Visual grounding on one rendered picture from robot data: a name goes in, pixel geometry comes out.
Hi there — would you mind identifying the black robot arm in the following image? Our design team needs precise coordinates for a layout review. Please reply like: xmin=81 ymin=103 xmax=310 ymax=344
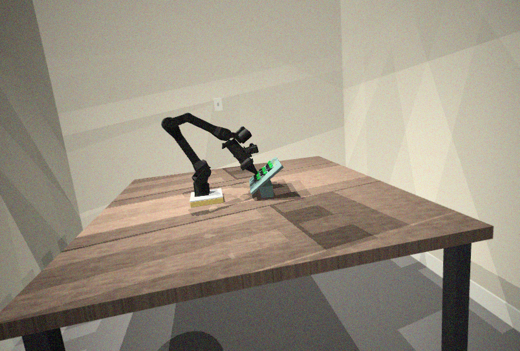
xmin=162 ymin=113 xmax=259 ymax=197

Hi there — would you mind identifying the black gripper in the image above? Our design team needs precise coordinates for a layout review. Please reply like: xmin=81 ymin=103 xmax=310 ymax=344
xmin=233 ymin=147 xmax=258 ymax=175

